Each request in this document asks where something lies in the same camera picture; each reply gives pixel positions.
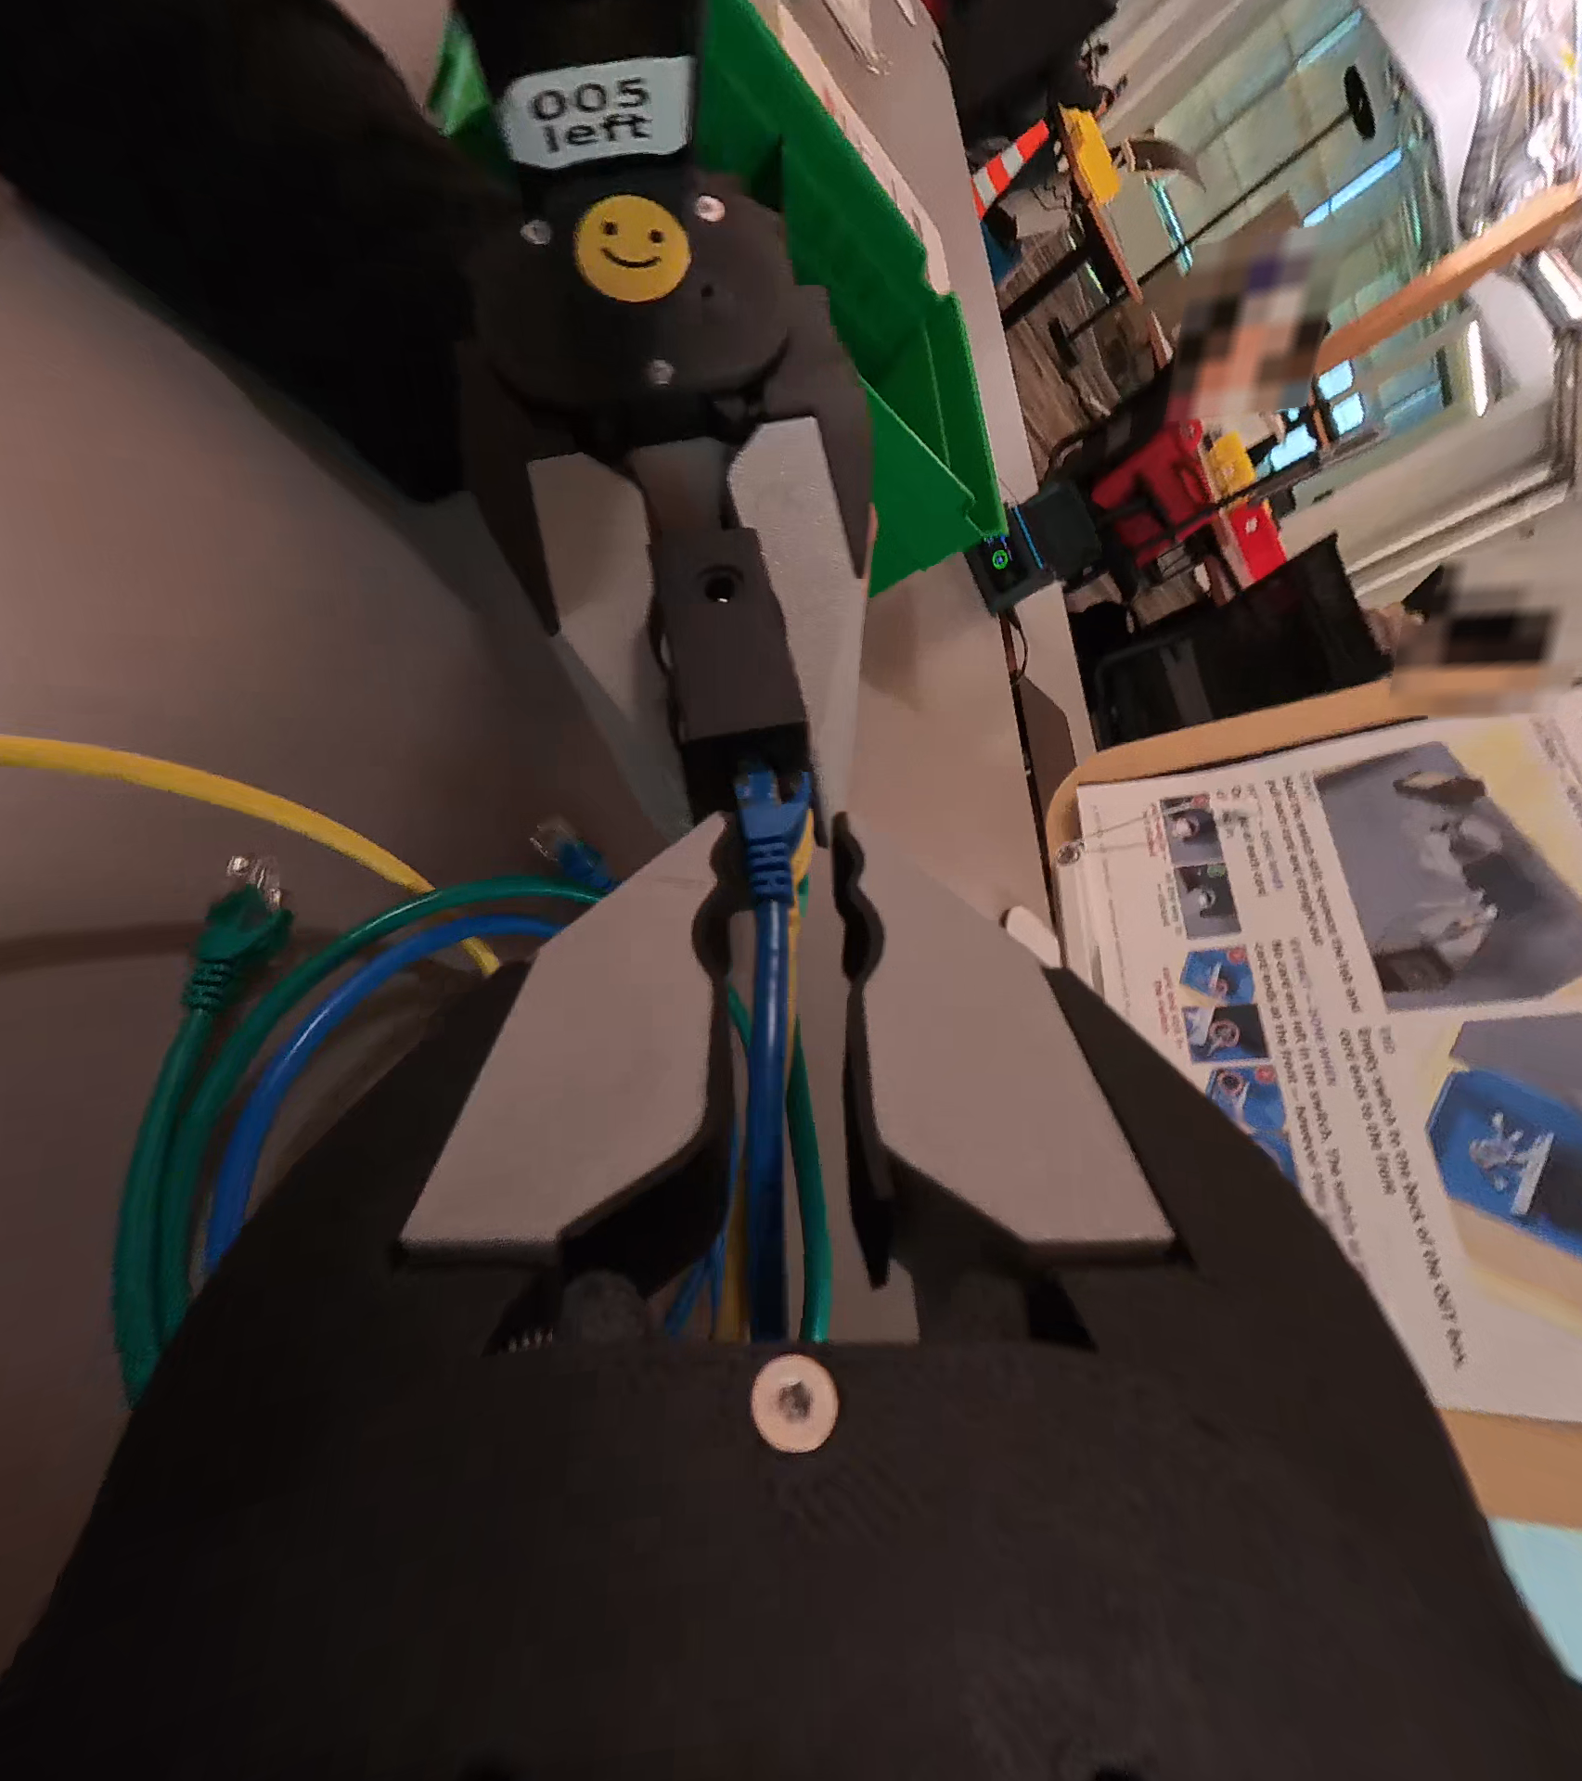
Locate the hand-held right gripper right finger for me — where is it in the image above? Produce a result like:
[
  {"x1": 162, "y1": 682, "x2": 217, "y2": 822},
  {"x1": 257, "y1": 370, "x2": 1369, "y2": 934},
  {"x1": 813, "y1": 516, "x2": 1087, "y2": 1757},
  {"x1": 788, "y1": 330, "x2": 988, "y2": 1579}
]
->
[{"x1": 825, "y1": 815, "x2": 1176, "y2": 1289}]

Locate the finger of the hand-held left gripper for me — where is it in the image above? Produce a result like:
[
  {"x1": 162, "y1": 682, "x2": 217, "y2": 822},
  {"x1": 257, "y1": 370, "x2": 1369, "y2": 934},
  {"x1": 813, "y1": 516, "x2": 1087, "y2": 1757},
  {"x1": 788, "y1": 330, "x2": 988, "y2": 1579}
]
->
[
  {"x1": 725, "y1": 416, "x2": 874, "y2": 839},
  {"x1": 529, "y1": 450, "x2": 711, "y2": 853}
]

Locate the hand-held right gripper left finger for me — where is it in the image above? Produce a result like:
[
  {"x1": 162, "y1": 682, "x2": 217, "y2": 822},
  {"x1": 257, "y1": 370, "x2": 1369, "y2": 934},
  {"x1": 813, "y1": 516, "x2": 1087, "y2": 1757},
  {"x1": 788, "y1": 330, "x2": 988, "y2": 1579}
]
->
[{"x1": 399, "y1": 815, "x2": 737, "y2": 1289}]

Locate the black network switch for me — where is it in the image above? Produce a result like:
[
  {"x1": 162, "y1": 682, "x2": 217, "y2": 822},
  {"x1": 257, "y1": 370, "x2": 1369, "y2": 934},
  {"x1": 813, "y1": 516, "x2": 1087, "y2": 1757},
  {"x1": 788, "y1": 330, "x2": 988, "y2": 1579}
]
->
[{"x1": 650, "y1": 528, "x2": 813, "y2": 822}]

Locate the blue ethernet cable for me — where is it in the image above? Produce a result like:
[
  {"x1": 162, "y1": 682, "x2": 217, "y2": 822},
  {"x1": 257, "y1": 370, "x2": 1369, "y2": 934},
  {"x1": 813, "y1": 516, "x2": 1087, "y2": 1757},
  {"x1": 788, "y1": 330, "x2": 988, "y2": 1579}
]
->
[{"x1": 202, "y1": 757, "x2": 819, "y2": 1345}]

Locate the green plastic bin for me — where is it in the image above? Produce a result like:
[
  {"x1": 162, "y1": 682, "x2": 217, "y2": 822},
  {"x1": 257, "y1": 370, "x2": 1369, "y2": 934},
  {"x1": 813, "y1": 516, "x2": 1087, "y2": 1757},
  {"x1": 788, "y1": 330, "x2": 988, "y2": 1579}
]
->
[{"x1": 438, "y1": 0, "x2": 1012, "y2": 597}]

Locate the green ethernet cable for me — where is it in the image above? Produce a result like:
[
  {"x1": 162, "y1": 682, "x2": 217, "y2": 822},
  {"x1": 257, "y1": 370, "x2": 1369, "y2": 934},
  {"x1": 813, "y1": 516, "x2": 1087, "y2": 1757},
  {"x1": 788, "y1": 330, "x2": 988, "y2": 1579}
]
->
[{"x1": 111, "y1": 822, "x2": 832, "y2": 1403}]

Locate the yellow ethernet cable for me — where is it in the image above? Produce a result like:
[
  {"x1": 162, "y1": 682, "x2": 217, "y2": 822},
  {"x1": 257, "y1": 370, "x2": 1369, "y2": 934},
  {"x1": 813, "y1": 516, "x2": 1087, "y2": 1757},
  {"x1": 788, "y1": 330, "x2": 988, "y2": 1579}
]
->
[{"x1": 0, "y1": 734, "x2": 819, "y2": 1345}]

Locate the small black device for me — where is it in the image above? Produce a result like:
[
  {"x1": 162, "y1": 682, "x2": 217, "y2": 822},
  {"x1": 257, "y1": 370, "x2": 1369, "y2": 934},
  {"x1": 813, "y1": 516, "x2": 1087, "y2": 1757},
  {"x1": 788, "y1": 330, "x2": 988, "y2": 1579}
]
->
[{"x1": 973, "y1": 485, "x2": 1098, "y2": 615}]

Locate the red storage bin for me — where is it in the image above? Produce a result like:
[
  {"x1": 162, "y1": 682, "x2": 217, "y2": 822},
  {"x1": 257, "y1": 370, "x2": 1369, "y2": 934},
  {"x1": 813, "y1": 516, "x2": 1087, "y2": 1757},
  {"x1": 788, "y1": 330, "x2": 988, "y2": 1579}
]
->
[{"x1": 1091, "y1": 418, "x2": 1222, "y2": 553}]

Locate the orange traffic cone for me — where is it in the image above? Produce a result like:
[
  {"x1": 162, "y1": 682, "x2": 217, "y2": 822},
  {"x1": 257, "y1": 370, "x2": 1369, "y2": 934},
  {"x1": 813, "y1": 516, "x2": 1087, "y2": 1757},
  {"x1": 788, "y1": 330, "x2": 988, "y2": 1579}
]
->
[{"x1": 966, "y1": 117, "x2": 1060, "y2": 219}]

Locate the printed instruction sheet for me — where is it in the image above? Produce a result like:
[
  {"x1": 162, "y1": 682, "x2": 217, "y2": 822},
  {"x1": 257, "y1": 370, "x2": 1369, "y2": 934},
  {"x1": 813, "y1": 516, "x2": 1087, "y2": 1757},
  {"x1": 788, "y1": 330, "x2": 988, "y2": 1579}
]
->
[{"x1": 1077, "y1": 695, "x2": 1582, "y2": 1436}]

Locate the instruction sheet on stand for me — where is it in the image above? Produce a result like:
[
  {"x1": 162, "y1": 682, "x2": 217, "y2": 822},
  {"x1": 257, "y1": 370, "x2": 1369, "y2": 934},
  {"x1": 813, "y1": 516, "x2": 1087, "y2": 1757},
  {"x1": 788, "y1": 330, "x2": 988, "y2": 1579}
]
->
[{"x1": 1046, "y1": 676, "x2": 1582, "y2": 1548}]

